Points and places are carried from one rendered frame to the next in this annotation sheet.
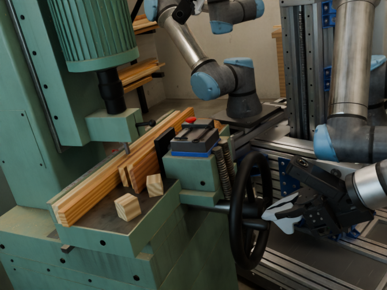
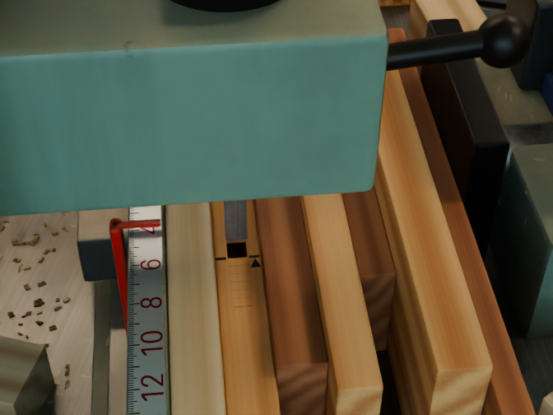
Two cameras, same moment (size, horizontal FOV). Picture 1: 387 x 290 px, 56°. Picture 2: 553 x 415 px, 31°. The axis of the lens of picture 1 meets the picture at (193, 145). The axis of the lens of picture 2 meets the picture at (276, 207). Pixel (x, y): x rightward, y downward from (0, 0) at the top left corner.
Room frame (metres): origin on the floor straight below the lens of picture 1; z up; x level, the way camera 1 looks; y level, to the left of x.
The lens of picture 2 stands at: (0.68, 0.33, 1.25)
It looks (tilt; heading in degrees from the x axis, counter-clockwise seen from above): 44 degrees down; 325
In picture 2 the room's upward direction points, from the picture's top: straight up
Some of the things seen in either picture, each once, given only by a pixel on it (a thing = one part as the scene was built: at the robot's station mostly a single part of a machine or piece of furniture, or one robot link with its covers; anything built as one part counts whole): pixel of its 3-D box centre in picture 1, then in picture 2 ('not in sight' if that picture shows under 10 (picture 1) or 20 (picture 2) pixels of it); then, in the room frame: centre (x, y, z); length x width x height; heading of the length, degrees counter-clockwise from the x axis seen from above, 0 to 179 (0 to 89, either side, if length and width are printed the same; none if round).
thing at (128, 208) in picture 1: (128, 207); not in sight; (0.69, 0.17, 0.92); 0.04 x 0.04 x 0.04; 40
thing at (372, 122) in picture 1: (363, 114); not in sight; (1.09, -0.56, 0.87); 0.15 x 0.15 x 0.10
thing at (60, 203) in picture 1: (132, 155); (188, 212); (0.97, 0.18, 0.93); 0.60 x 0.02 x 0.05; 151
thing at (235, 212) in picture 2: (126, 145); (234, 189); (0.92, 0.18, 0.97); 0.01 x 0.01 x 0.05; 61
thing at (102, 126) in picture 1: (116, 126); (176, 84); (0.93, 0.20, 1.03); 0.14 x 0.07 x 0.09; 61
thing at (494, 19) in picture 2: (144, 123); (442, 44); (0.89, 0.11, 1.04); 0.06 x 0.02 x 0.02; 61
